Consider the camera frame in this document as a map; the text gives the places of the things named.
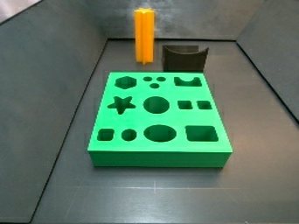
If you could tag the green shape-sorting board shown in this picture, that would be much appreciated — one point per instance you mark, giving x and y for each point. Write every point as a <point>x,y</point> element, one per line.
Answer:
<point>158,121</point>

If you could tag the black curved holder bracket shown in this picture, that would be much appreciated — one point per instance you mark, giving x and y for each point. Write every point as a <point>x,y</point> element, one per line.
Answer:
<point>183,58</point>

